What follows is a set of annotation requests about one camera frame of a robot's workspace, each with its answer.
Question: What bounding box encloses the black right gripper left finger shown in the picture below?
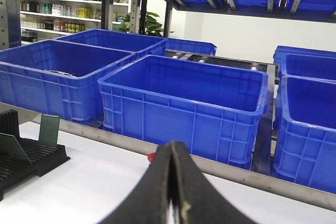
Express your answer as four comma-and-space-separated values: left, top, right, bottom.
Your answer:
100, 144, 172, 223

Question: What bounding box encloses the red emergency stop button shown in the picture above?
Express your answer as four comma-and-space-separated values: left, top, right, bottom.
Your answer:
147, 152, 155, 163

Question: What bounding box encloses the white shelf with bottles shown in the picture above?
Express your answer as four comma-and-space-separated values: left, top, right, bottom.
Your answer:
18, 0, 131, 45

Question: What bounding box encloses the centre blue plastic crate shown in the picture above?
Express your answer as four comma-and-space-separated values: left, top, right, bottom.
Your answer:
98, 55, 268, 169

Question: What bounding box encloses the right rear blue crate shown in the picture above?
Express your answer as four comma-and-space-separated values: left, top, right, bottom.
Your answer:
274, 46, 335, 81

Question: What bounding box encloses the left rear blue crate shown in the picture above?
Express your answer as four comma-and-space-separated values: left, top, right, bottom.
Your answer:
57, 29, 166, 57

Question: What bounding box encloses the left front blue crate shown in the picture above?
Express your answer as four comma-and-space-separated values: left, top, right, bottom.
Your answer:
1, 40, 135, 124

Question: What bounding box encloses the black slotted board rack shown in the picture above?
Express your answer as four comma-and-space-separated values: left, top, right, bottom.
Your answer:
1, 110, 70, 200

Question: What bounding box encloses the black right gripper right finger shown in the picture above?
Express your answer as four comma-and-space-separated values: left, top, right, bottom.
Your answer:
172, 141, 255, 223

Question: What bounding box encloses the green potted plant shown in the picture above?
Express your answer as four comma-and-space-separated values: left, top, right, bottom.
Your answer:
112, 12, 164, 37

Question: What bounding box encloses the steel table edge rail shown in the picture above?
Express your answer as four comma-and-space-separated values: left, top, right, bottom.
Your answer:
0, 102, 336, 212

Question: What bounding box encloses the rearmost green perforated board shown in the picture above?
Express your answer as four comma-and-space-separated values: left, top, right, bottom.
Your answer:
38, 114, 60, 148

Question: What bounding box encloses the far blue crate behind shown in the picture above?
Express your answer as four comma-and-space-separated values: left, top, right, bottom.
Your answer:
166, 38, 217, 56

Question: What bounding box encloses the right front blue crate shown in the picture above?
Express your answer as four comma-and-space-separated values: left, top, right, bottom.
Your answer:
271, 75, 335, 193

